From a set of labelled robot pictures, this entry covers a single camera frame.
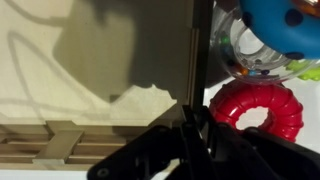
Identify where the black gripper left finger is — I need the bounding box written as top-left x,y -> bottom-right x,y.
87,104 -> 214,180

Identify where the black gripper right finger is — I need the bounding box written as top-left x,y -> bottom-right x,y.
198,105 -> 320,180

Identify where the blue ring with dark dots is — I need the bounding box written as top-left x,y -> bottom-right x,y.
238,0 -> 320,61

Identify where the wooden slatted crate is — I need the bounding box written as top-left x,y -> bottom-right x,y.
0,0 -> 214,172

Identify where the red ribbed ring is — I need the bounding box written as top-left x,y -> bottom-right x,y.
209,80 -> 305,144

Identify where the clear ring with coloured beads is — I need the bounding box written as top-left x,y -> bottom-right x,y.
209,3 -> 320,85

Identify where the lime green knobbed ring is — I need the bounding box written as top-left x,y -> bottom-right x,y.
285,59 -> 320,82

